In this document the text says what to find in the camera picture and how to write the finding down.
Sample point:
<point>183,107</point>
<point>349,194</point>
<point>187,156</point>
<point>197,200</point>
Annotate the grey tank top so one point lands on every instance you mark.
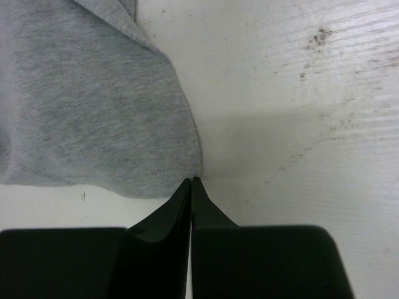
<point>86,98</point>

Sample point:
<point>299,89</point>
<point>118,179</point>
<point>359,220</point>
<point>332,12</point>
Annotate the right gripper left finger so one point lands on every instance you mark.
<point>147,260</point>

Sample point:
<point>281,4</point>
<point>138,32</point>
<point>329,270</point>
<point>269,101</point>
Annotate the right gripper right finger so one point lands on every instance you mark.
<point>286,261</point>

